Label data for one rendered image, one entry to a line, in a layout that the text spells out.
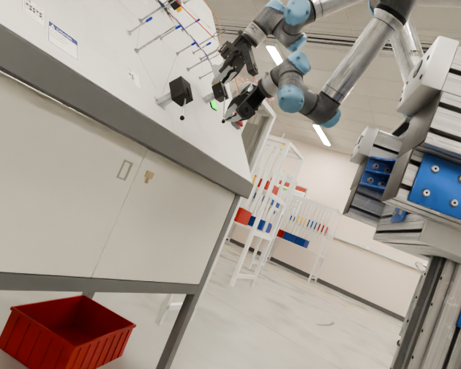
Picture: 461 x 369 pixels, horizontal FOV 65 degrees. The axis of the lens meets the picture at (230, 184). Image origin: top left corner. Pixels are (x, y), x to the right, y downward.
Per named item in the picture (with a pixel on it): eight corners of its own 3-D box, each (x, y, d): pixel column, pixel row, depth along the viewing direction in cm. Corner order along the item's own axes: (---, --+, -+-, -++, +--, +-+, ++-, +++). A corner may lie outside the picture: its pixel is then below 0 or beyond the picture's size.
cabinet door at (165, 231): (200, 285, 147) (237, 195, 150) (93, 278, 101) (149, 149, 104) (195, 282, 148) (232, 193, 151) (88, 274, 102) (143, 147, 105)
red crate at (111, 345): (123, 356, 151) (137, 324, 152) (56, 389, 114) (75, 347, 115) (70, 324, 159) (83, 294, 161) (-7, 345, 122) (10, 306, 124)
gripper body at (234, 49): (225, 61, 140) (246, 36, 137) (238, 74, 137) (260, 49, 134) (216, 52, 134) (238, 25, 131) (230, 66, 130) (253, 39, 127)
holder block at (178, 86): (158, 126, 100) (187, 111, 96) (153, 91, 105) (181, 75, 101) (168, 132, 104) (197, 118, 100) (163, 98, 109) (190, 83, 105)
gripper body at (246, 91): (254, 105, 133) (278, 88, 125) (247, 118, 127) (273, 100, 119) (240, 90, 131) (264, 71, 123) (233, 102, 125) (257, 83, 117)
